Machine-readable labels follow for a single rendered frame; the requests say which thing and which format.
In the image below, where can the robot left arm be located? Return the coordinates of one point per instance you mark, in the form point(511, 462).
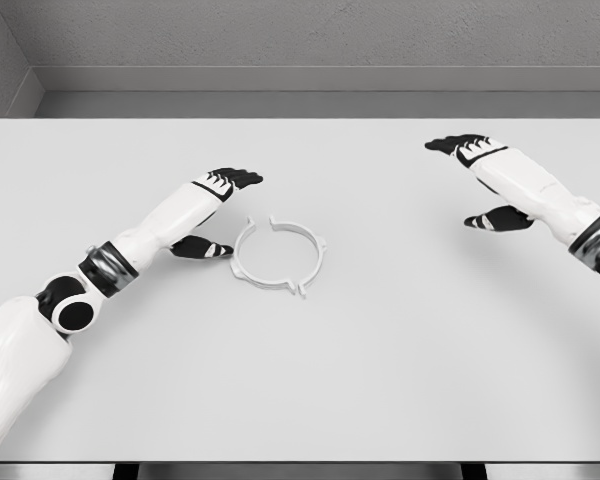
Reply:
point(25, 350)

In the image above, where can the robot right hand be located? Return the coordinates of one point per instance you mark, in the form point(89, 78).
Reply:
point(515, 180)

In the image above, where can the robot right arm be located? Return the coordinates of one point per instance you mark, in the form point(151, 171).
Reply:
point(592, 235)

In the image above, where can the white pipe clamp half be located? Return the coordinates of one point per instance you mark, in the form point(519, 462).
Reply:
point(316, 260)
point(238, 252)

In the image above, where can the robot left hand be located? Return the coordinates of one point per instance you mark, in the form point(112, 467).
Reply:
point(187, 210)

